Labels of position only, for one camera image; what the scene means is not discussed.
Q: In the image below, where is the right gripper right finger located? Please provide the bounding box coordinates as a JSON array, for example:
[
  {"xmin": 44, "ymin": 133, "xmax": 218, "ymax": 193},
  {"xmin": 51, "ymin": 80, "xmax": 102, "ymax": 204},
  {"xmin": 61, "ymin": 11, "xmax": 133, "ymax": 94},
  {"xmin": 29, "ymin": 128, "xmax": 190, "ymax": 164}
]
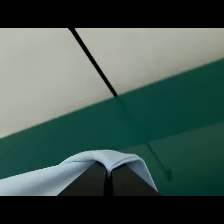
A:
[{"xmin": 108, "ymin": 162, "xmax": 161, "ymax": 197}]

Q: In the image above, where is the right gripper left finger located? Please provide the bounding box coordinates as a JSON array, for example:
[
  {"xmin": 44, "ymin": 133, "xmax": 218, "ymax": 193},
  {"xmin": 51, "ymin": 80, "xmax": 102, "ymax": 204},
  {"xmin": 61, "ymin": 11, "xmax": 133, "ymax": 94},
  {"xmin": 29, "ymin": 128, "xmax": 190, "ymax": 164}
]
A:
[{"xmin": 57, "ymin": 161, "xmax": 108, "ymax": 197}]

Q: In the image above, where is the white shirt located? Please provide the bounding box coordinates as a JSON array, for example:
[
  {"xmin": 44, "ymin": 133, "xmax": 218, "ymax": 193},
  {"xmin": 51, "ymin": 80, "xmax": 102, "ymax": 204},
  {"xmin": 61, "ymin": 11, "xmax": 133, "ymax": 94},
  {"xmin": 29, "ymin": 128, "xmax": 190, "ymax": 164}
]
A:
[{"xmin": 0, "ymin": 149, "xmax": 160, "ymax": 197}]

